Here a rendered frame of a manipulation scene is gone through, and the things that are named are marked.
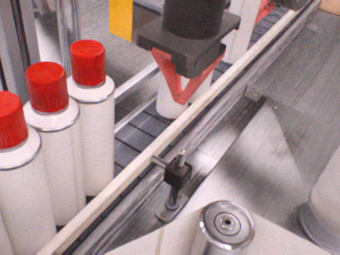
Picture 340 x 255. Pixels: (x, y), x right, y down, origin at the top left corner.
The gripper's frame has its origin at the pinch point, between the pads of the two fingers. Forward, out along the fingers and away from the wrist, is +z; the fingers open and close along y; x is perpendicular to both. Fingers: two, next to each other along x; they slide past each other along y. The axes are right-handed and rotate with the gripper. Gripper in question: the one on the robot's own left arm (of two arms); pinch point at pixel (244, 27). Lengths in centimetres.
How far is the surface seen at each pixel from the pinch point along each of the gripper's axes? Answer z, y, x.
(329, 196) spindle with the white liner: 20.1, 25.4, -27.0
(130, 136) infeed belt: 26.0, -1.9, -22.8
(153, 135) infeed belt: 24.5, 0.5, -20.9
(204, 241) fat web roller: 25, 18, -49
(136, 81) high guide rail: 18.0, -3.3, -26.0
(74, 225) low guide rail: 34, 4, -38
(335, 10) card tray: -23, 9, 45
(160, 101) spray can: 19.4, -1.3, -19.6
